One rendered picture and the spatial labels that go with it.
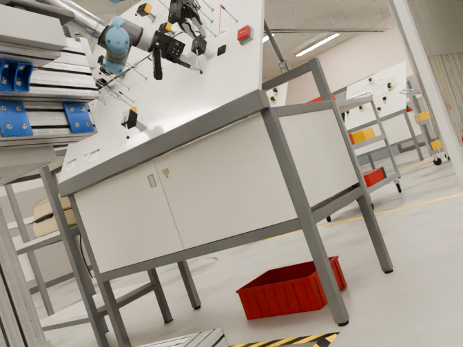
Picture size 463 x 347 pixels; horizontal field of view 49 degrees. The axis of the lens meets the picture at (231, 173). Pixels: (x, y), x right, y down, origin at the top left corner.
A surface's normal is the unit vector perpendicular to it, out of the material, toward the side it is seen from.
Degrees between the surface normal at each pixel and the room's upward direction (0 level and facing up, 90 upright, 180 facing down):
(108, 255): 90
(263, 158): 90
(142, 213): 90
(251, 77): 54
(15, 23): 90
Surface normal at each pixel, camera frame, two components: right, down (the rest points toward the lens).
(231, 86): -0.63, -0.43
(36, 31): 0.86, -0.31
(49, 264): 0.68, -0.26
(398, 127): -0.66, 0.21
